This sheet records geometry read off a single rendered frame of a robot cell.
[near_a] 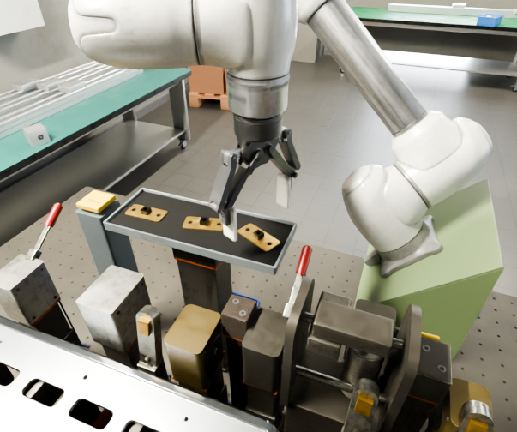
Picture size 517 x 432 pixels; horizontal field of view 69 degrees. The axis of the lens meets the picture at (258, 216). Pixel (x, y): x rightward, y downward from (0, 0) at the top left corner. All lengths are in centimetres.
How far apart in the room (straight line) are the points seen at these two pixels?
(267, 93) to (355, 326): 35
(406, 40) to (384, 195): 573
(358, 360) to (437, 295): 42
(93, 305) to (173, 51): 45
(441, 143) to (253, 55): 63
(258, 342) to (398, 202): 55
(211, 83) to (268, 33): 398
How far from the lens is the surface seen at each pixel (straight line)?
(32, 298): 96
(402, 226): 106
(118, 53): 54
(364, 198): 101
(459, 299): 103
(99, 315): 74
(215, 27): 51
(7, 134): 259
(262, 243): 71
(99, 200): 90
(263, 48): 51
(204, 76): 448
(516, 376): 127
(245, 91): 54
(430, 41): 667
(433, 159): 103
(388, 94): 103
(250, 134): 57
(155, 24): 51
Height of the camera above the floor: 163
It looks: 37 degrees down
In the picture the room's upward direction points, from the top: straight up
